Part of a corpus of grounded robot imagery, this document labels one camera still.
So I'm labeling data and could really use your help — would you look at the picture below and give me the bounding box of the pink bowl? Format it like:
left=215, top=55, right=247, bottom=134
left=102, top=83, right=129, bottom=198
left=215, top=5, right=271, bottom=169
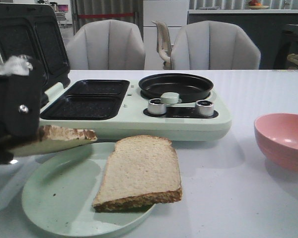
left=254, top=113, right=298, bottom=172

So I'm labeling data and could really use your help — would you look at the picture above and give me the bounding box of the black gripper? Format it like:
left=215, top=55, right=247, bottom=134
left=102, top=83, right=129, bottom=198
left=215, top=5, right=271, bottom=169
left=0, top=56, right=45, bottom=165

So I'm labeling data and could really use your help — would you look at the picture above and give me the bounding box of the white cabinet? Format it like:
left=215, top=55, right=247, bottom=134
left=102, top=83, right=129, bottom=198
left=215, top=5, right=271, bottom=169
left=143, top=0, right=189, bottom=70

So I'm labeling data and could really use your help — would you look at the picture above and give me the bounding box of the grey right chair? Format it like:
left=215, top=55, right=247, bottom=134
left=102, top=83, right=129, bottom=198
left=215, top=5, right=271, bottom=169
left=171, top=20, right=261, bottom=70

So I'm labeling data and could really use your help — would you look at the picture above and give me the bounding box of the mint green plate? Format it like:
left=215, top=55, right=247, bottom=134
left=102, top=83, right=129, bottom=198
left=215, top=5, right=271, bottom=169
left=22, top=142, right=154, bottom=238

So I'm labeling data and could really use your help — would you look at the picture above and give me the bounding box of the beige plastic chair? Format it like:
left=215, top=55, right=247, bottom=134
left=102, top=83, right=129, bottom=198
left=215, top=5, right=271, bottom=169
left=152, top=21, right=172, bottom=70

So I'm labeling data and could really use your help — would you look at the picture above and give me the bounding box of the silver left control knob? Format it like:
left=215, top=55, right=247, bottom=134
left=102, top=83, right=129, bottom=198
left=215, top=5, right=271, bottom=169
left=147, top=98, right=166, bottom=116

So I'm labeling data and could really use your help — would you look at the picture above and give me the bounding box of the dark kitchen counter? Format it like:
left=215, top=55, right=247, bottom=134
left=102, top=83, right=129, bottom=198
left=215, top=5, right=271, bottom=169
left=188, top=9, right=298, bottom=69

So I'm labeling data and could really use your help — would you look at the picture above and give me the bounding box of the fruit plate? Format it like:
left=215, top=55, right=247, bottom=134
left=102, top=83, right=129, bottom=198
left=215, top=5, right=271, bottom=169
left=247, top=0, right=269, bottom=10

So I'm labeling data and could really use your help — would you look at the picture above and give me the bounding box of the silver right control knob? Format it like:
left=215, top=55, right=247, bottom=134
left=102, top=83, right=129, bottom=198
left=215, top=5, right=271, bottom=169
left=195, top=100, right=214, bottom=117

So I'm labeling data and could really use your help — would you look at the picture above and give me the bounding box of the mint green breakfast maker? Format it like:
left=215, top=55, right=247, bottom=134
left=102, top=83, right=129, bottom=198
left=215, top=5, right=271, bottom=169
left=40, top=70, right=231, bottom=141

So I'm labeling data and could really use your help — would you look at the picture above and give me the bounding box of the black round frying pan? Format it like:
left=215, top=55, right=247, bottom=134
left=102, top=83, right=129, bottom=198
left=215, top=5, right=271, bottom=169
left=139, top=73, right=214, bottom=103

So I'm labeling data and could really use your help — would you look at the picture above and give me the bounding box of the grey left chair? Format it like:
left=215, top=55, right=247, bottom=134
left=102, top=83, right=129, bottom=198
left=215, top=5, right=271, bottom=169
left=66, top=19, right=146, bottom=70

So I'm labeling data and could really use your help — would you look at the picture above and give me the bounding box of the breakfast maker lid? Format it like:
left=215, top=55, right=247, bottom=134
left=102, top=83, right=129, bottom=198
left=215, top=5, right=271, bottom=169
left=0, top=3, right=70, bottom=107

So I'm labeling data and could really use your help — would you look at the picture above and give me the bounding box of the silver control knob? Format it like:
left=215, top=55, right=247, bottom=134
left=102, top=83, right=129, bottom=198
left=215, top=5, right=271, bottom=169
left=147, top=98, right=166, bottom=116
left=195, top=100, right=214, bottom=117

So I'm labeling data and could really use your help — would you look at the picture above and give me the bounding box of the grey chair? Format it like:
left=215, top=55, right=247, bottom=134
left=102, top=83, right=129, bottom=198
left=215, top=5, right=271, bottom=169
left=171, top=20, right=261, bottom=70
left=66, top=19, right=146, bottom=70

